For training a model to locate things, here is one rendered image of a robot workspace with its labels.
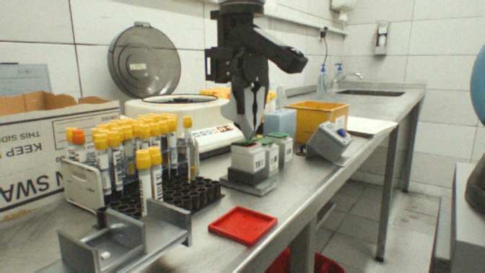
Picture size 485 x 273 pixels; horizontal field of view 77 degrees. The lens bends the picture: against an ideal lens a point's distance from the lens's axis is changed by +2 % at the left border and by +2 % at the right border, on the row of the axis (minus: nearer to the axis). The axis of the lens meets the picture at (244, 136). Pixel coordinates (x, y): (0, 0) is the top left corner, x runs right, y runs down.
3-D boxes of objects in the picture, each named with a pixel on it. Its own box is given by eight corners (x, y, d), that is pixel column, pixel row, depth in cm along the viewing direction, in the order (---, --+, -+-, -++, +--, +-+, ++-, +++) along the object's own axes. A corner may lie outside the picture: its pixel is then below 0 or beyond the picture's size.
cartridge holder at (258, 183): (261, 197, 50) (261, 176, 49) (219, 185, 55) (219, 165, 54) (277, 186, 54) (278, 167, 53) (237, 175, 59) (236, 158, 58)
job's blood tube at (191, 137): (193, 195, 50) (191, 136, 47) (187, 193, 50) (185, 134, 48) (198, 193, 51) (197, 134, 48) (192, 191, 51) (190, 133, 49)
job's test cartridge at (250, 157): (252, 185, 51) (252, 149, 50) (230, 178, 54) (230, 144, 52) (265, 178, 54) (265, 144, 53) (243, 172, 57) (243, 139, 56)
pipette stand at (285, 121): (283, 159, 69) (285, 115, 67) (257, 154, 73) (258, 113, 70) (300, 149, 77) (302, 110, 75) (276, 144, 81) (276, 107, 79)
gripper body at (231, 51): (232, 82, 57) (231, 13, 54) (271, 84, 52) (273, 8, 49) (203, 85, 51) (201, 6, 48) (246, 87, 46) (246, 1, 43)
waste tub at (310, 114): (329, 149, 77) (332, 110, 75) (282, 141, 85) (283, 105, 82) (347, 139, 87) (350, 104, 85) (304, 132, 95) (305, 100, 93)
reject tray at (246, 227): (251, 248, 36) (251, 242, 36) (207, 230, 40) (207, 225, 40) (277, 223, 42) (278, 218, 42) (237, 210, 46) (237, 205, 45)
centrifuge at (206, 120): (183, 166, 65) (180, 109, 62) (118, 141, 84) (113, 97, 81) (256, 144, 82) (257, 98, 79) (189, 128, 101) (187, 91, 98)
